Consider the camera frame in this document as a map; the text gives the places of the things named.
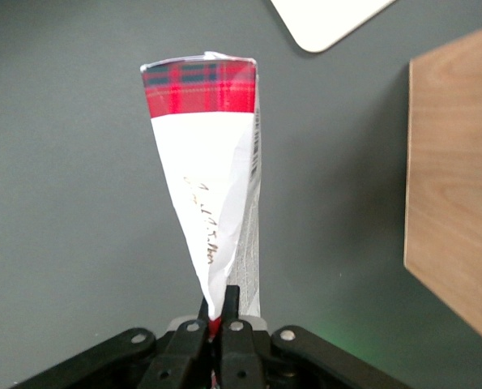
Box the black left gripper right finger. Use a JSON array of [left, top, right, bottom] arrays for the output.
[[219, 284, 267, 389]]

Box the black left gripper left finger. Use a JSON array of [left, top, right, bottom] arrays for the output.
[[137, 298, 211, 389]]

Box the red tartan cookie box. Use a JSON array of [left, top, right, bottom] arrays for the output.
[[139, 49, 265, 338]]

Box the cream rectangular tray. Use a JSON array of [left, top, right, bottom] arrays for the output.
[[269, 0, 399, 54]]

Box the wooden drawer cabinet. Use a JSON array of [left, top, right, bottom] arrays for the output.
[[403, 19, 482, 353]]

